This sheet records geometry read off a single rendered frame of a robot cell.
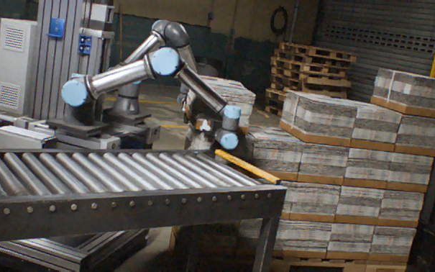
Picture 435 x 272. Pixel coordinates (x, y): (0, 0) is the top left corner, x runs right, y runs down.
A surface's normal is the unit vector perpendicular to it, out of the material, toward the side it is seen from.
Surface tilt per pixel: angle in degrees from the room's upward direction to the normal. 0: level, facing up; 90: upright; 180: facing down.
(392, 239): 90
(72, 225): 90
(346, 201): 90
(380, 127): 90
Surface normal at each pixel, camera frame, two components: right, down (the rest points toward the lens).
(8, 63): -0.29, 0.15
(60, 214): 0.56, 0.26
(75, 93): -0.08, 0.26
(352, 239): 0.25, 0.24
